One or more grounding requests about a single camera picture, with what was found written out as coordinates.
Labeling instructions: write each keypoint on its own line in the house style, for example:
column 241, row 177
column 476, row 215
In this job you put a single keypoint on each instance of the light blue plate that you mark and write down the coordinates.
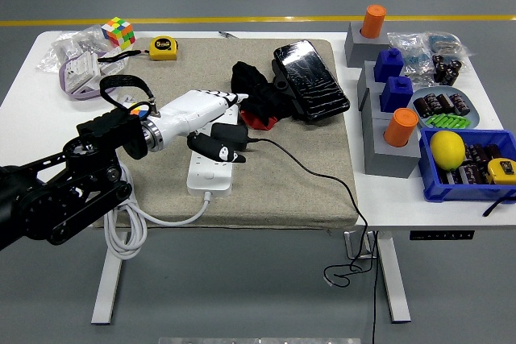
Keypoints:
column 475, row 112

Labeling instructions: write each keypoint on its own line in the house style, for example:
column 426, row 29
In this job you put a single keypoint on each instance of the clear bag of small parts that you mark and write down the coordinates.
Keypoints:
column 407, row 48

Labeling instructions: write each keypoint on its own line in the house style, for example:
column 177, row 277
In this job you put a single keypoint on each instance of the silver metal bracket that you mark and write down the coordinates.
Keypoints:
column 352, row 245

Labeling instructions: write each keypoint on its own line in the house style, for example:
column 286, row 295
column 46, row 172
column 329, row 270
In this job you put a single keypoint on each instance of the black and red cloth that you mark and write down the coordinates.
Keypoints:
column 250, row 78

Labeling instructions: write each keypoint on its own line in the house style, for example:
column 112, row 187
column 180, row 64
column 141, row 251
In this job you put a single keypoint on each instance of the small pen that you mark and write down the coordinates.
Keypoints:
column 225, row 34

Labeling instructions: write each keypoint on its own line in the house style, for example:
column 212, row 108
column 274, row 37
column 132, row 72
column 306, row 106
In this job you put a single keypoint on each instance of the dark capacitor cluster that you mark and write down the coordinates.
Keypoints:
column 445, row 69

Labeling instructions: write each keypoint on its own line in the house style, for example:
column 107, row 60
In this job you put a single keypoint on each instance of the clear bag of blue parts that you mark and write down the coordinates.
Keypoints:
column 443, row 42

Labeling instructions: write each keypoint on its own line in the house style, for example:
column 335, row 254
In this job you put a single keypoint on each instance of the blue plastic bin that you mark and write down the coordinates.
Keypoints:
column 463, row 193

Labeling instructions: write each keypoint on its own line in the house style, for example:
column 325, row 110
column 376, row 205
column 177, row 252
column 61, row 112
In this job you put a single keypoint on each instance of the yellow lemon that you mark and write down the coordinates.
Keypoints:
column 447, row 150

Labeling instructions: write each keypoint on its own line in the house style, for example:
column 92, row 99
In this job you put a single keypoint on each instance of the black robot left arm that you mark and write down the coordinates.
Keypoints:
column 80, row 183

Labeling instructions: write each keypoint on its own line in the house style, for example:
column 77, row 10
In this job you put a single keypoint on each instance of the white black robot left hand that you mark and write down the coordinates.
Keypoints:
column 189, row 112

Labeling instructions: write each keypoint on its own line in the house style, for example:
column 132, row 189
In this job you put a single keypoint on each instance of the green small parts pile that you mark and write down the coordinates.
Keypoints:
column 447, row 121

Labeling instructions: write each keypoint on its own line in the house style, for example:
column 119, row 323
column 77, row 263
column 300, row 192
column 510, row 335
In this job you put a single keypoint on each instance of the black phone stand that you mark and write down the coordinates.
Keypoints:
column 281, row 82

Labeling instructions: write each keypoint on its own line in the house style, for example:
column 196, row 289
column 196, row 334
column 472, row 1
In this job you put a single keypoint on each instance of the blue square peg block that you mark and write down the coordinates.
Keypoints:
column 397, row 95
column 389, row 66

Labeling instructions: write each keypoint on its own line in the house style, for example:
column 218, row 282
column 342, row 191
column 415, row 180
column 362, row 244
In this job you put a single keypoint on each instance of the black smartphone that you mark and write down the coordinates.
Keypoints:
column 310, row 78

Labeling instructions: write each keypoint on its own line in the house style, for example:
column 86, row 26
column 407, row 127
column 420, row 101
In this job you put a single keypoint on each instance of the grey-brown fabric mat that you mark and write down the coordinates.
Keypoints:
column 282, row 183

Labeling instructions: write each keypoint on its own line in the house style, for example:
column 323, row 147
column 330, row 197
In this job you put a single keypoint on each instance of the clear plastic bags with parts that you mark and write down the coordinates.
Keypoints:
column 64, row 48

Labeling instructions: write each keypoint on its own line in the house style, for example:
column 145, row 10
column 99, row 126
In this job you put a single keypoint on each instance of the white plastic connector block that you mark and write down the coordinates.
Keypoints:
column 80, row 70

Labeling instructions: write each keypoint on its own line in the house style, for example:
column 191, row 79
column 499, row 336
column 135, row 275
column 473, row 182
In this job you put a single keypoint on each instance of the orange cylinder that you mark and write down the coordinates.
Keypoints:
column 400, row 126
column 373, row 21

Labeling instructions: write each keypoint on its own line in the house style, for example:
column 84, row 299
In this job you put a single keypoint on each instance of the dark capacitors pile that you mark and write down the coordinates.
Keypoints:
column 473, row 171

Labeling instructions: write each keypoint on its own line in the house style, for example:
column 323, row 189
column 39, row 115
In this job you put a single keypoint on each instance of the colourful puzzle cube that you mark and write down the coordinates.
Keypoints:
column 137, row 111
column 119, row 34

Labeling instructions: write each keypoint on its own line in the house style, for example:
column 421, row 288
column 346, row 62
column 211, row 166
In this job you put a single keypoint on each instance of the large grey block with hole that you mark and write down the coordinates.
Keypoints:
column 387, row 160

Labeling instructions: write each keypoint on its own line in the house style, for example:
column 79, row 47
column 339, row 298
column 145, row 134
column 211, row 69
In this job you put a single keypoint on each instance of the purple plastic tray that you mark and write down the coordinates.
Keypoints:
column 63, row 78

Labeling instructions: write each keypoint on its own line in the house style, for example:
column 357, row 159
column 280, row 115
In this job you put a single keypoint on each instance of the black table control panel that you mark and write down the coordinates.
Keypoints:
column 441, row 235

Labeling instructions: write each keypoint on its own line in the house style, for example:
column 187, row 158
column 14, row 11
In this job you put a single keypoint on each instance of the white table leg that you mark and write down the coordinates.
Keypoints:
column 395, row 279
column 106, row 287

